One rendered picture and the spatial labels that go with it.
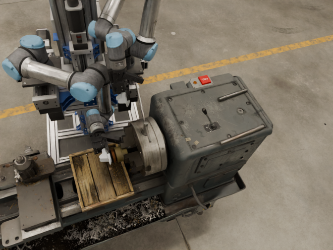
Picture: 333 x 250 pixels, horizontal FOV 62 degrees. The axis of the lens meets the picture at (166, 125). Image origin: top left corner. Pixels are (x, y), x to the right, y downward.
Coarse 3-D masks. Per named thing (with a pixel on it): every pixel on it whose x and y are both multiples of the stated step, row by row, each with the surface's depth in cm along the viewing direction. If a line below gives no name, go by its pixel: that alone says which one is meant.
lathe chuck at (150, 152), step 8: (136, 120) 152; (136, 128) 144; (152, 128) 145; (136, 136) 144; (144, 136) 142; (152, 136) 142; (136, 144) 149; (144, 144) 140; (152, 144) 141; (144, 152) 140; (152, 152) 141; (144, 160) 141; (152, 160) 142; (160, 160) 144; (152, 168) 146; (160, 168) 149
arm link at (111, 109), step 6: (90, 66) 138; (96, 66) 138; (102, 66) 140; (102, 72) 138; (108, 78) 145; (108, 84) 152; (102, 90) 153; (108, 90) 156; (102, 96) 158; (108, 96) 160; (102, 102) 162; (108, 102) 164; (102, 108) 167; (108, 108) 168; (102, 114) 172; (108, 114) 173; (108, 120) 175
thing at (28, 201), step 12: (48, 180) 150; (24, 192) 145; (36, 192) 146; (48, 192) 147; (24, 204) 142; (36, 204) 143; (48, 204) 143; (24, 216) 139; (36, 216) 139; (48, 216) 140; (24, 228) 136
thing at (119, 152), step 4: (116, 148) 149; (120, 148) 149; (124, 148) 151; (112, 152) 148; (116, 152) 148; (120, 152) 148; (124, 152) 150; (112, 156) 147; (116, 156) 147; (120, 156) 148; (112, 160) 148; (116, 160) 149; (120, 160) 149
